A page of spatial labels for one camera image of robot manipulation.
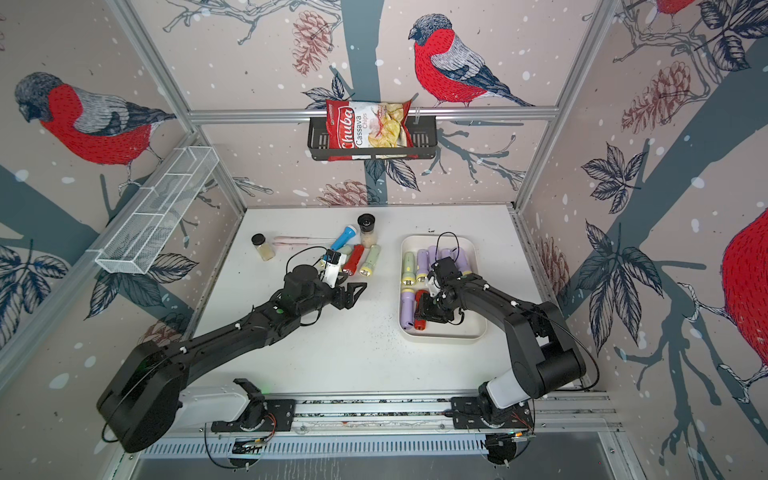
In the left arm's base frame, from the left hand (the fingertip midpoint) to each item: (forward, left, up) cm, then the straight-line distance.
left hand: (362, 276), depth 81 cm
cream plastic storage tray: (+17, -17, -15) cm, 28 cm away
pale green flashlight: (+12, 0, -14) cm, 18 cm away
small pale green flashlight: (+7, -14, -12) cm, 20 cm away
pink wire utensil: (+24, +27, -14) cm, 39 cm away
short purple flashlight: (+18, -22, -15) cm, 32 cm away
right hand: (-5, -17, -14) cm, 22 cm away
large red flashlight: (-8, -17, -13) cm, 23 cm away
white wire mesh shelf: (+1, +54, +14) cm, 56 cm away
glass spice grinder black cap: (+23, 0, -6) cm, 24 cm away
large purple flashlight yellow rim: (-3, -13, -13) cm, 19 cm away
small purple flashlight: (+14, -19, -14) cm, 27 cm away
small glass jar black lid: (+17, +36, -11) cm, 42 cm away
